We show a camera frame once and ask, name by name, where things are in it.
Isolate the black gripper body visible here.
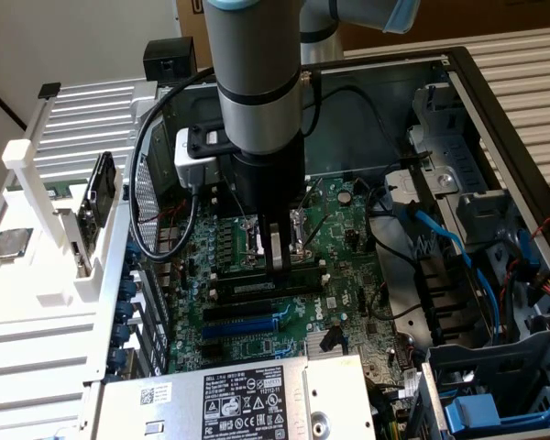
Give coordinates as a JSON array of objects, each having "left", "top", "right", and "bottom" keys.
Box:
[{"left": 231, "top": 136, "right": 307, "bottom": 217}]

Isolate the green RAM stick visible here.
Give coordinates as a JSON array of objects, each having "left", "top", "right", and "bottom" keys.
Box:
[
  {"left": 6, "top": 181, "right": 91, "bottom": 201},
  {"left": 217, "top": 268, "right": 325, "bottom": 298}
]

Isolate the thin metal locking lever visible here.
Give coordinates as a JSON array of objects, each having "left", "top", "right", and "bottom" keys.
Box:
[
  {"left": 223, "top": 173, "right": 251, "bottom": 228},
  {"left": 300, "top": 177, "right": 329, "bottom": 253}
]

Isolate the green Dell motherboard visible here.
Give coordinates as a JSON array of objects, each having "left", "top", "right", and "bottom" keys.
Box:
[{"left": 158, "top": 176, "right": 423, "bottom": 400}]

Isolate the long black expansion slot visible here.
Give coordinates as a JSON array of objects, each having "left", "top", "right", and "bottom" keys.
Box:
[{"left": 203, "top": 301, "right": 274, "bottom": 323}]

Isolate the open grey PC case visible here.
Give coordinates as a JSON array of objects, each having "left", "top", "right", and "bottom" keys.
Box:
[{"left": 84, "top": 45, "right": 550, "bottom": 440}]

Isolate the blue expansion slot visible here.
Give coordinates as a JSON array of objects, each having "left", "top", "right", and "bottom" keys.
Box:
[{"left": 201, "top": 317, "right": 279, "bottom": 340}]

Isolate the silver finned heat sink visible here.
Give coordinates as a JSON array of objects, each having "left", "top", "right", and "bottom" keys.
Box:
[{"left": 306, "top": 327, "right": 345, "bottom": 357}]

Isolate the black plastic box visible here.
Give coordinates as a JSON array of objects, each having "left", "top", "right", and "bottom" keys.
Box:
[{"left": 143, "top": 38, "right": 199, "bottom": 83}]

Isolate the black disk drive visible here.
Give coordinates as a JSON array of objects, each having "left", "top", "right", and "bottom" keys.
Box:
[{"left": 85, "top": 153, "right": 118, "bottom": 230}]

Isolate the cardboard box with Universal print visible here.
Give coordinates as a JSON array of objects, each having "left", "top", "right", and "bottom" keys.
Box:
[{"left": 174, "top": 0, "right": 216, "bottom": 70}]

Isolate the black fan shroud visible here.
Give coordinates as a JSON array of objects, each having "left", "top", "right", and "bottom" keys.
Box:
[{"left": 414, "top": 256, "right": 494, "bottom": 347}]

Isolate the silver power supply with labels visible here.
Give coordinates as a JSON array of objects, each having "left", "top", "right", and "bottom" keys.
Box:
[{"left": 91, "top": 355, "right": 377, "bottom": 440}]

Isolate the white parts rack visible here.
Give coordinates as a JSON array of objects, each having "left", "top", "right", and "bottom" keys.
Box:
[{"left": 0, "top": 82, "right": 141, "bottom": 329}]

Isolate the blue-grey disk bay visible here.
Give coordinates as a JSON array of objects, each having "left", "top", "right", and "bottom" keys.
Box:
[{"left": 428, "top": 329, "right": 550, "bottom": 440}]

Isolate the plain brown cardboard box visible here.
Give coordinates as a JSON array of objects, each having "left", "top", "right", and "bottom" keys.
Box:
[{"left": 338, "top": 0, "right": 550, "bottom": 50}]

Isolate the silver CPU chip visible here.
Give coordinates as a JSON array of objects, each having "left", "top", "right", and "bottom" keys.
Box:
[{"left": 0, "top": 227, "right": 34, "bottom": 262}]

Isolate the CPU socket with metal frame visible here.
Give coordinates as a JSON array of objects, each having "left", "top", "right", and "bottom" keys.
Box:
[{"left": 240, "top": 210, "right": 315, "bottom": 268}]

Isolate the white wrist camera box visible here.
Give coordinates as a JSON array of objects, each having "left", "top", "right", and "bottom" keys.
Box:
[{"left": 173, "top": 126, "right": 234, "bottom": 190}]

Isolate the thin red wire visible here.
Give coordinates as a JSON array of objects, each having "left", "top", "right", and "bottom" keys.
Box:
[{"left": 139, "top": 203, "right": 187, "bottom": 226}]

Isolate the black wire with plug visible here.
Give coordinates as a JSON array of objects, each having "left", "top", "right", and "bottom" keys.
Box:
[{"left": 301, "top": 84, "right": 423, "bottom": 161}]

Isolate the black camera cable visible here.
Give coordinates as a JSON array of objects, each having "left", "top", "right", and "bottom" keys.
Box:
[{"left": 130, "top": 66, "right": 216, "bottom": 266}]

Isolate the flat blue data wire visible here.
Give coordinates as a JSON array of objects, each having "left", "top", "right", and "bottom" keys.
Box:
[{"left": 401, "top": 201, "right": 508, "bottom": 340}]

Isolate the graphics card with metal bracket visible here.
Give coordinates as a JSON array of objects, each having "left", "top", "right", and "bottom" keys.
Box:
[{"left": 71, "top": 208, "right": 101, "bottom": 281}]

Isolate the short blue wire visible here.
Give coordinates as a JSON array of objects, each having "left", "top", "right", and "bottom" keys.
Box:
[{"left": 515, "top": 226, "right": 540, "bottom": 288}]

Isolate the blue plastic disk bracket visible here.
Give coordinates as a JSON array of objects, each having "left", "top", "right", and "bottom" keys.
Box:
[{"left": 442, "top": 393, "right": 550, "bottom": 435}]

